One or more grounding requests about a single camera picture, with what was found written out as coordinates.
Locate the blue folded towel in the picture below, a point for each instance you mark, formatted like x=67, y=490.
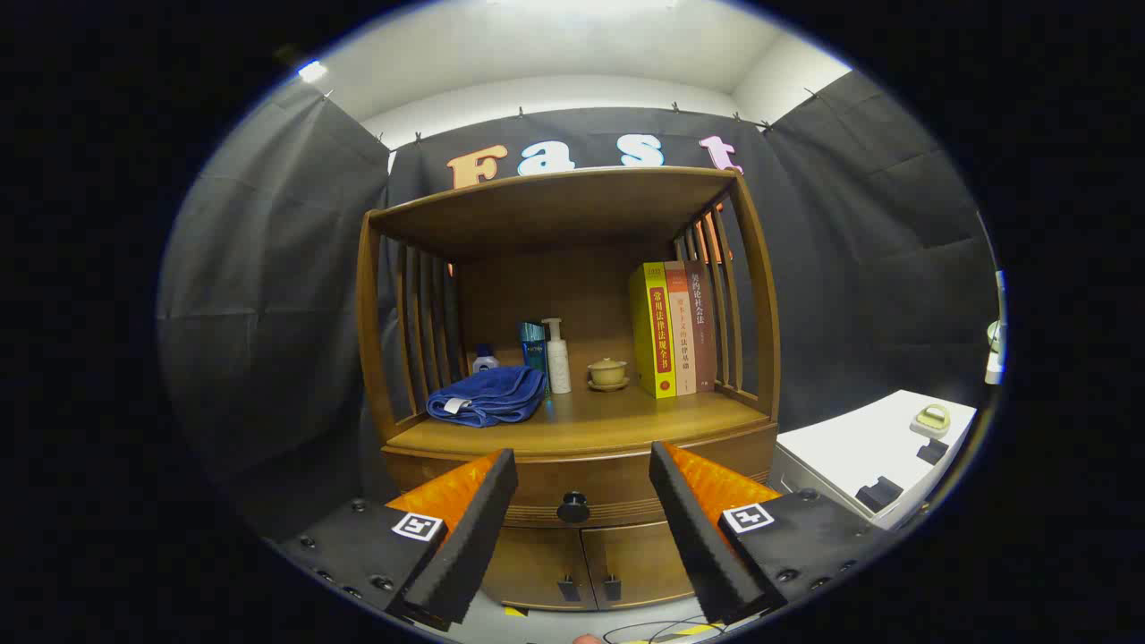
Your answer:
x=487, y=398

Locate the bright ceiling light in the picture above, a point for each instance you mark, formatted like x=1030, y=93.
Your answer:
x=311, y=71

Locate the black bracket block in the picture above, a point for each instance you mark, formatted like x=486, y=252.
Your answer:
x=879, y=495

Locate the brown book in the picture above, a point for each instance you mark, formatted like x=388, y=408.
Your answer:
x=702, y=322

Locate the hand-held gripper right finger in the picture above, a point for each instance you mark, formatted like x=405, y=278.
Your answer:
x=698, y=546

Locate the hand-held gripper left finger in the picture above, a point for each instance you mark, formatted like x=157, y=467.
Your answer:
x=474, y=537

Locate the white device on stand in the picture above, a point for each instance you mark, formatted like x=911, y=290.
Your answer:
x=995, y=358

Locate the wooden cabinet door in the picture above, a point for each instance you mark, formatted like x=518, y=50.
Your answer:
x=537, y=563
x=644, y=563

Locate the wooden cabinet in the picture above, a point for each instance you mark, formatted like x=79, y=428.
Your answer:
x=555, y=210

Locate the wooden drawer with black knob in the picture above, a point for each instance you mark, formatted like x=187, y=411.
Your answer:
x=590, y=474

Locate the yellow and black floor tape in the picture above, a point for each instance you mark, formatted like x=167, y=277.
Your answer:
x=515, y=612

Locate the white drawer unit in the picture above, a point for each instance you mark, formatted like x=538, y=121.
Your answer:
x=850, y=447

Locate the small white blue-capped bottle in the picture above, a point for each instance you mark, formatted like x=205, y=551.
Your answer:
x=485, y=362

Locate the wooden countertop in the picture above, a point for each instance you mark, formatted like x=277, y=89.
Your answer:
x=626, y=420

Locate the white pump bottle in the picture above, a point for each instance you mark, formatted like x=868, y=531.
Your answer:
x=559, y=362

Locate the small black block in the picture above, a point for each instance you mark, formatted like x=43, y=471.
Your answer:
x=932, y=452

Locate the small pale yellow-green object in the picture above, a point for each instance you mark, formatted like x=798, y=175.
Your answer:
x=930, y=420

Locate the yellow book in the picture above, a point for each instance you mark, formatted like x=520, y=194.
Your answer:
x=653, y=331

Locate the beige book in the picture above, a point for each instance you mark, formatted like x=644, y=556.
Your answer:
x=682, y=331

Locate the yellow lidded teacup with saucer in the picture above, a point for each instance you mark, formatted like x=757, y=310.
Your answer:
x=607, y=373

